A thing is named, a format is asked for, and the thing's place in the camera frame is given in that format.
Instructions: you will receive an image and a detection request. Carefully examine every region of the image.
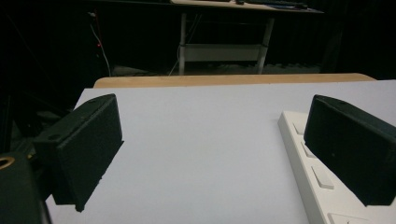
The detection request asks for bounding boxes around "white power strip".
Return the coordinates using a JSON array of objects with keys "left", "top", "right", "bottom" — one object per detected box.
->
[{"left": 277, "top": 110, "right": 396, "bottom": 224}]

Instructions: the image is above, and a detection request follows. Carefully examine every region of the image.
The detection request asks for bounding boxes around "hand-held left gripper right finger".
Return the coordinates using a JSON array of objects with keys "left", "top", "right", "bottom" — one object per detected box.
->
[{"left": 303, "top": 94, "right": 396, "bottom": 207}]

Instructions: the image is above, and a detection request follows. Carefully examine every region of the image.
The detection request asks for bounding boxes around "metal-legged desk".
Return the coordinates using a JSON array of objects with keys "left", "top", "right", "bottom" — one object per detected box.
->
[{"left": 169, "top": 0, "right": 325, "bottom": 76}]

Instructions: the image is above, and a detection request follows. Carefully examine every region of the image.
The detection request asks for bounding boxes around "white hanging cable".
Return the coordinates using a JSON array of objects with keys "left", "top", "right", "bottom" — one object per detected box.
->
[{"left": 88, "top": 11, "right": 112, "bottom": 77}]

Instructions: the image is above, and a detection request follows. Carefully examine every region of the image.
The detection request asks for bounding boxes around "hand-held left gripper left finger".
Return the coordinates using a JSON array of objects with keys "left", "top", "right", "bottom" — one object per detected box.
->
[{"left": 32, "top": 93, "right": 125, "bottom": 213}]

